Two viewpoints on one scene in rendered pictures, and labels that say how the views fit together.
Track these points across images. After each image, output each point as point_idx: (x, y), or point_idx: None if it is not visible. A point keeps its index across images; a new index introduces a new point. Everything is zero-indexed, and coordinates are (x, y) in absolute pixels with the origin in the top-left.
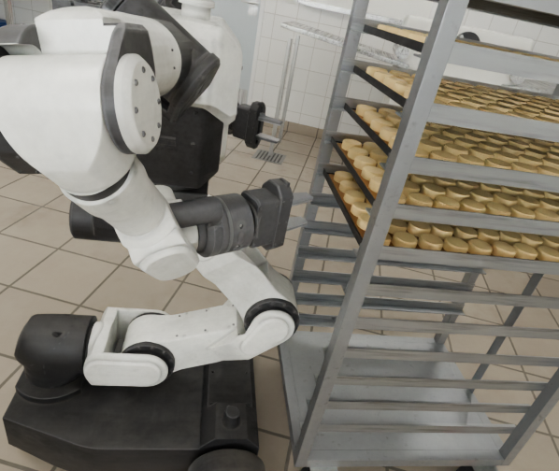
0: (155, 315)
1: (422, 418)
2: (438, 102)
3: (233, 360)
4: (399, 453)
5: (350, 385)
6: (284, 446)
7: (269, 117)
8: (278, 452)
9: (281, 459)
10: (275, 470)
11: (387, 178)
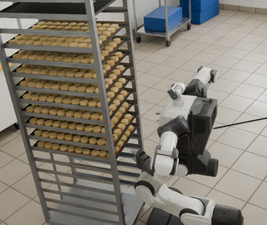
0: (189, 207)
1: (93, 193)
2: (122, 91)
3: (156, 218)
4: (112, 186)
5: (110, 208)
6: (143, 218)
7: (135, 153)
8: (146, 216)
9: (146, 214)
10: (150, 212)
11: (139, 103)
